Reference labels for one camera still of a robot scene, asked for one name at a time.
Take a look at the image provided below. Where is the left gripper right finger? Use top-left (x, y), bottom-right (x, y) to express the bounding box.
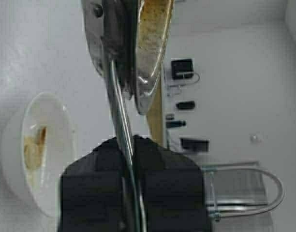
top-left (133, 135), bottom-right (212, 232)

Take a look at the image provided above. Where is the white ceramic bowl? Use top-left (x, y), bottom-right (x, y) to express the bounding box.
top-left (0, 92), bottom-right (76, 218)

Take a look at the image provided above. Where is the raw grey shrimp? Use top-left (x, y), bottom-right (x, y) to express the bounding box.
top-left (24, 127), bottom-right (47, 171)

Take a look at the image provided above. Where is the small black frying pan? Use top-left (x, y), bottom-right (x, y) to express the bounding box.
top-left (81, 0), bottom-right (175, 232)

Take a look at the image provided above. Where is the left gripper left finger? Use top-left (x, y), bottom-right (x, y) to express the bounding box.
top-left (58, 137), bottom-right (135, 232)

